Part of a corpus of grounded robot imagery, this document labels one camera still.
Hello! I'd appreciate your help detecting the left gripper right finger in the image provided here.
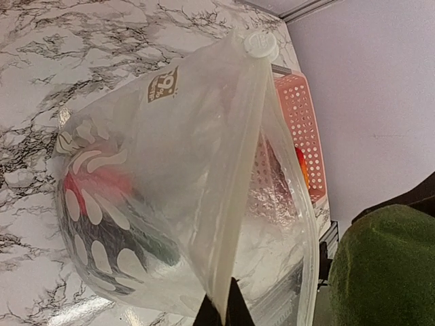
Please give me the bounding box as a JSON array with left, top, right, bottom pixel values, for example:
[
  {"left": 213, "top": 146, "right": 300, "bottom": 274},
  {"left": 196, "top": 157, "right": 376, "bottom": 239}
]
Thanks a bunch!
[{"left": 225, "top": 278, "right": 254, "bottom": 326}]

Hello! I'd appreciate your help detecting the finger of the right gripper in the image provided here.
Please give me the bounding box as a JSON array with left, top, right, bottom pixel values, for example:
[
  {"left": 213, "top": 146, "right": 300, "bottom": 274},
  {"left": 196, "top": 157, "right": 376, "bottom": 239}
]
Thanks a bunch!
[{"left": 351, "top": 173, "right": 435, "bottom": 224}]

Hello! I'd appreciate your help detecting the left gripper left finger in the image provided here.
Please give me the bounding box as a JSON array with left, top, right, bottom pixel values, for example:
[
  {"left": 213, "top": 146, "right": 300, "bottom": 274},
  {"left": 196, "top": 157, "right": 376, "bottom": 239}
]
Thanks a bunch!
[{"left": 193, "top": 295, "right": 221, "bottom": 326}]

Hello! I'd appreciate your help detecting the green pepper toy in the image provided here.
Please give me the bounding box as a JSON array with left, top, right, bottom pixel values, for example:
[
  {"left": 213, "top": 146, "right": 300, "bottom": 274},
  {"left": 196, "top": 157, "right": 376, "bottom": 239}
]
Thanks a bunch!
[{"left": 329, "top": 205, "right": 434, "bottom": 325}]

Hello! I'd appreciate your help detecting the purple eggplant toy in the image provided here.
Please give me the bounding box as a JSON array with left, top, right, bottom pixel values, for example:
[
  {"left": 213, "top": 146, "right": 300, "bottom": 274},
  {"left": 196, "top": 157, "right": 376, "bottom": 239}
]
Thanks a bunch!
[{"left": 58, "top": 189, "right": 179, "bottom": 297}]

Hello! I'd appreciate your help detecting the clear zip top bag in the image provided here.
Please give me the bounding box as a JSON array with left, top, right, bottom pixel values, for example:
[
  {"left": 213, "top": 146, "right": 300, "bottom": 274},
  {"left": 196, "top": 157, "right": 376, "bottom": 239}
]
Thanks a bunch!
[{"left": 54, "top": 31, "right": 319, "bottom": 325}]

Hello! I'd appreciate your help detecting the pink plastic basket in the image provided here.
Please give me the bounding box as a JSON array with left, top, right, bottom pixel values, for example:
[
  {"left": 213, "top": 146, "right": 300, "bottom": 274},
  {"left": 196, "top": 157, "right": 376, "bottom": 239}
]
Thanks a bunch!
[{"left": 251, "top": 66, "right": 329, "bottom": 204}]

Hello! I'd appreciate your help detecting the red tomato toy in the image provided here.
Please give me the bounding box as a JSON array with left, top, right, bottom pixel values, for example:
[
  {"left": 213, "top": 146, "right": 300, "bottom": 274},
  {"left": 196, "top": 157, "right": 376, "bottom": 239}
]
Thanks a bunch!
[{"left": 63, "top": 142, "right": 137, "bottom": 218}]

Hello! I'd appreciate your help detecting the orange red mango toy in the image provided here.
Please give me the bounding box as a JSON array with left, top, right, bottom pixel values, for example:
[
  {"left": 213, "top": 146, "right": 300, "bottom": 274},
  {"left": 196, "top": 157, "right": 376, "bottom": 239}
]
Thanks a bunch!
[{"left": 295, "top": 147, "right": 309, "bottom": 189}]

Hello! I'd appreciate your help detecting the right aluminium frame post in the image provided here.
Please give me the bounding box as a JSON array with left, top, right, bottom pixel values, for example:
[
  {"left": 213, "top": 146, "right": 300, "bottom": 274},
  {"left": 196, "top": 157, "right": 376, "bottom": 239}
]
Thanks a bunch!
[{"left": 278, "top": 0, "right": 340, "bottom": 23}]

